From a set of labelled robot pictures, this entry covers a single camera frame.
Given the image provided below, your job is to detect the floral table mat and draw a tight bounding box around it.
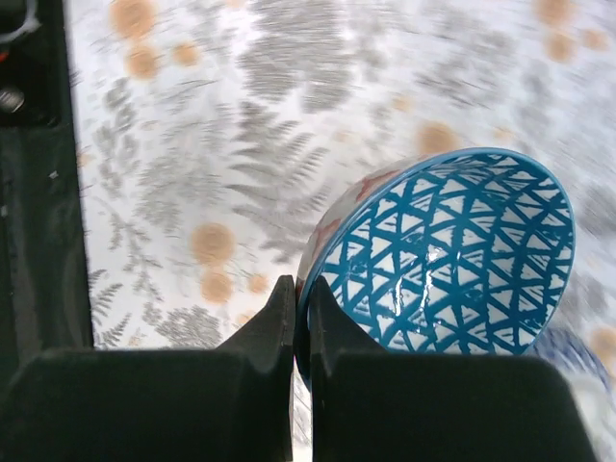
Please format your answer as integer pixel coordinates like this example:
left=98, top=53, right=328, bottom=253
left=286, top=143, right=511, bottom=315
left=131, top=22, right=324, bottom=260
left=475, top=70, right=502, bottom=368
left=67, top=1, right=615, bottom=461

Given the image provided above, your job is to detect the red patterned bowl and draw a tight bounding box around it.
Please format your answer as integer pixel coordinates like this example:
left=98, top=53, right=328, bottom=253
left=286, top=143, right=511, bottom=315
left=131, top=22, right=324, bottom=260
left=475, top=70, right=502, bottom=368
left=526, top=327, right=611, bottom=391

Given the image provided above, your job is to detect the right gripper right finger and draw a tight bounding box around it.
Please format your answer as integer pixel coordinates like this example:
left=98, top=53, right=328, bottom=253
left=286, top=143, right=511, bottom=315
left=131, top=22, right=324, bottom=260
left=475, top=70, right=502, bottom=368
left=310, top=279, right=595, bottom=462

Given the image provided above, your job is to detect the blue patterned bowl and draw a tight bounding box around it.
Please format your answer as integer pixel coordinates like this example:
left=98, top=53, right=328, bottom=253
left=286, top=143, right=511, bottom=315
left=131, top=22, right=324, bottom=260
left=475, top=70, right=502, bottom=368
left=295, top=147, right=576, bottom=378

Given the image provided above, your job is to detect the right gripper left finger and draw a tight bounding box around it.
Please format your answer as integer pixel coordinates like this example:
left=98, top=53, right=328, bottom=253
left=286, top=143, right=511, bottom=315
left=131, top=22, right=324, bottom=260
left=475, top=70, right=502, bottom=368
left=1, top=275, right=295, bottom=461

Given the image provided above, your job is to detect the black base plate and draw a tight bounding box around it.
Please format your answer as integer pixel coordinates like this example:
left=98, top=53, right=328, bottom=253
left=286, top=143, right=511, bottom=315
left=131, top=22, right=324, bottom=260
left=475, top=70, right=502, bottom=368
left=1, top=1, right=93, bottom=385

